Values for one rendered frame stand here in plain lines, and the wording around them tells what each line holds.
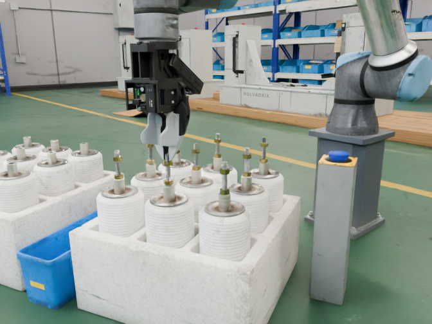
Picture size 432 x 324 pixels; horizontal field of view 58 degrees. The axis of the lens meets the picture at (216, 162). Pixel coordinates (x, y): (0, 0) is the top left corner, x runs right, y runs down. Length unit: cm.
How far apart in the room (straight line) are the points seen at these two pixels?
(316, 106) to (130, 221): 239
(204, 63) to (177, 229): 367
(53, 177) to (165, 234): 43
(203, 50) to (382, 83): 335
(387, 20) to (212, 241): 66
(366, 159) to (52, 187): 86
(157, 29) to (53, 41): 671
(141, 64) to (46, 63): 665
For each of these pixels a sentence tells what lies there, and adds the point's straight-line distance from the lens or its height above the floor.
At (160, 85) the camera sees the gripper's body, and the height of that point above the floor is 48.
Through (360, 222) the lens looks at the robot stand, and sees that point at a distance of 125.
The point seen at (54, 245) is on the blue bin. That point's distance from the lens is 102.
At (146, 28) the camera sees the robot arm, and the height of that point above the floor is 57.
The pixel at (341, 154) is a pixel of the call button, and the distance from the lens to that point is 81.
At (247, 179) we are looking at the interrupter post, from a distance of 80.
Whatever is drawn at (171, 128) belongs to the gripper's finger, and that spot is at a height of 40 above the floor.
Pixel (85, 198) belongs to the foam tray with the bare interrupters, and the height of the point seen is 15.
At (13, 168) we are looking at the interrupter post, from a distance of 103.
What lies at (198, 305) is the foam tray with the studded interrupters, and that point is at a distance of 74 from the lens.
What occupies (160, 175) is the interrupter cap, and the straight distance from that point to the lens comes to 91.
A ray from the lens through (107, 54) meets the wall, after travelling 771.
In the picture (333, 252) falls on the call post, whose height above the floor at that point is 12.
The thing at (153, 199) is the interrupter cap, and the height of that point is 25.
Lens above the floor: 52
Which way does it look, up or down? 15 degrees down
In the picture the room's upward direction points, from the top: straight up
